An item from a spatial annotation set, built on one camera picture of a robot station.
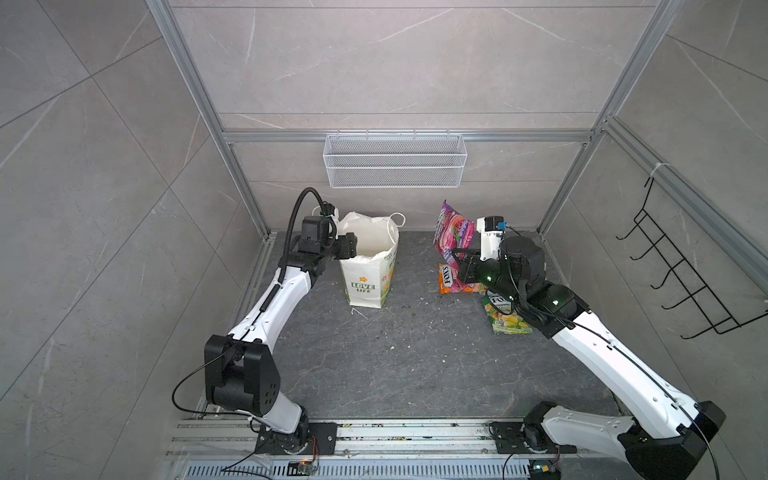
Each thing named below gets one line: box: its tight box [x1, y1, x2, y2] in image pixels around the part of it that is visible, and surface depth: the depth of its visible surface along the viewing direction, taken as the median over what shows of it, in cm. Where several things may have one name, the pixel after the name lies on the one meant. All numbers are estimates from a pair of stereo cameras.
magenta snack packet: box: [433, 199, 475, 269], surface depth 70 cm
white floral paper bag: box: [338, 211, 406, 309], surface depth 90 cm
